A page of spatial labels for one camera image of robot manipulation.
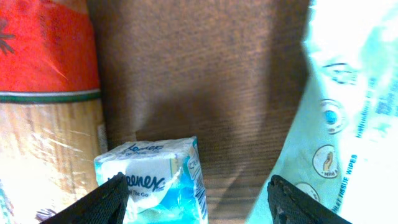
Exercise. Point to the teal wet wipes pack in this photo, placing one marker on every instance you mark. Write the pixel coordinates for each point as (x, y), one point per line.
(341, 149)

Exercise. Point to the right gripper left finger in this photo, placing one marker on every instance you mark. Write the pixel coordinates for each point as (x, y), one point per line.
(105, 205)

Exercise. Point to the kleenex tissue pocket pack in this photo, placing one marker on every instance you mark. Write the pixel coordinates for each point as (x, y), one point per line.
(164, 180)

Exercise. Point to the orange spaghetti pack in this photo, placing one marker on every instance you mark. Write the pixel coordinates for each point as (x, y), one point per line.
(52, 124)

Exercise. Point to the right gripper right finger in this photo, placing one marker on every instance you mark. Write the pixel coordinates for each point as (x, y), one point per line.
(289, 205)

